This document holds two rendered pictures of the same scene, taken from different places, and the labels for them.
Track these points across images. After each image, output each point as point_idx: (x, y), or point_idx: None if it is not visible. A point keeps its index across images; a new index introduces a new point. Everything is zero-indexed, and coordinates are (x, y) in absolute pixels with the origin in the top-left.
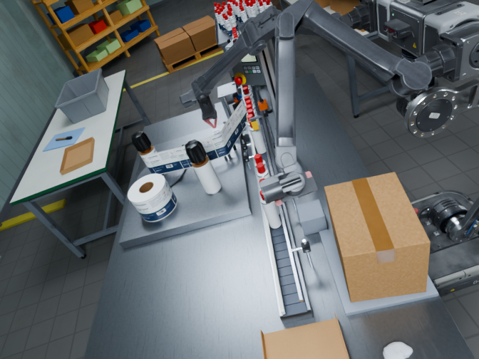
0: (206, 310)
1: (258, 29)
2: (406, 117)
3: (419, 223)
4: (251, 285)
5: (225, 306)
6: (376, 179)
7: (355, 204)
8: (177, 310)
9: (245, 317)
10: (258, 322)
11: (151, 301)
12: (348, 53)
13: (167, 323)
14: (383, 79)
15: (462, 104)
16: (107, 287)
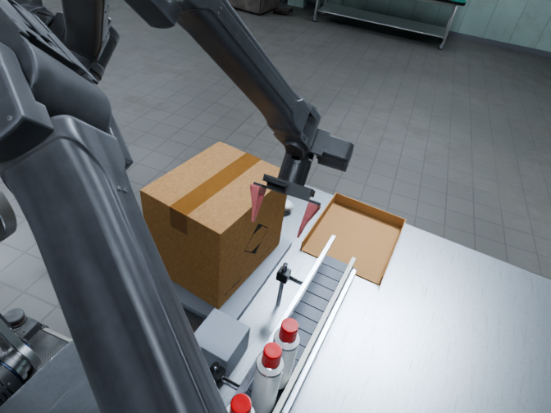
0: (444, 357)
1: (60, 52)
2: (4, 207)
3: (204, 151)
4: (366, 342)
5: (413, 342)
6: (166, 197)
7: (222, 193)
8: (493, 391)
9: (391, 313)
10: (379, 298)
11: None
12: (105, 15)
13: (511, 383)
14: (98, 57)
15: None
16: None
